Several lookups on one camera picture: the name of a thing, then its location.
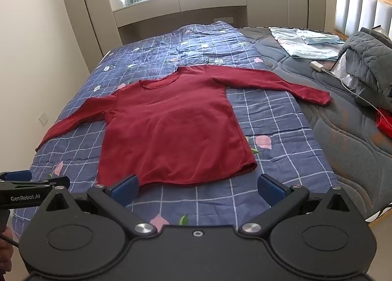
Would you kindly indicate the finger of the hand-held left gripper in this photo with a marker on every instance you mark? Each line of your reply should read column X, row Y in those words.
column 15, row 175

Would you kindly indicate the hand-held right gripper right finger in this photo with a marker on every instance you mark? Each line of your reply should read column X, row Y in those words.
column 269, row 190

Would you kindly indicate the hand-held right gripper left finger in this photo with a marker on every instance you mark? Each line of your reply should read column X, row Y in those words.
column 127, row 187

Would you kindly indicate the red long-sleeved shirt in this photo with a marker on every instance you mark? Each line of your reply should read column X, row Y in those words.
column 171, row 128

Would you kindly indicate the person's left hand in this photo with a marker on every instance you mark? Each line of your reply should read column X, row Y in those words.
column 4, row 253

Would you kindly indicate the blue checked floral quilt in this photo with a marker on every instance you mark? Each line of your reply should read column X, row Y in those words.
column 275, row 121

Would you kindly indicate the grey quilted mattress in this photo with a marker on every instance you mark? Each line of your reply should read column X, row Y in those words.
column 337, row 121

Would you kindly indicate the red cloth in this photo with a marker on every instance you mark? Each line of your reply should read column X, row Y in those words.
column 386, row 124

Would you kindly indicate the white charger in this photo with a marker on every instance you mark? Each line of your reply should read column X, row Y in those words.
column 317, row 65

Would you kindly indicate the silver foil bag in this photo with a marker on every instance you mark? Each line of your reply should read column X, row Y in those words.
column 344, row 69

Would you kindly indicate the pale blue sheet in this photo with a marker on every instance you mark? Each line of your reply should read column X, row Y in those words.
column 294, row 48

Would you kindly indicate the light blue folded cloth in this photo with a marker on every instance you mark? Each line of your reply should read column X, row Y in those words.
column 321, row 38

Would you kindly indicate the grey quilted blanket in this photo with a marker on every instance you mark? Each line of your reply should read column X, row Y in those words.
column 370, row 54

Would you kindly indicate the padded grey headboard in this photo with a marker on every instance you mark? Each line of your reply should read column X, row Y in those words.
column 355, row 8

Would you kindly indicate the white wall socket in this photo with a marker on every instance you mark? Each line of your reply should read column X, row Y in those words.
column 43, row 118

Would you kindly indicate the wooden bed frame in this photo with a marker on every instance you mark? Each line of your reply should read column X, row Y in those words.
column 381, row 216

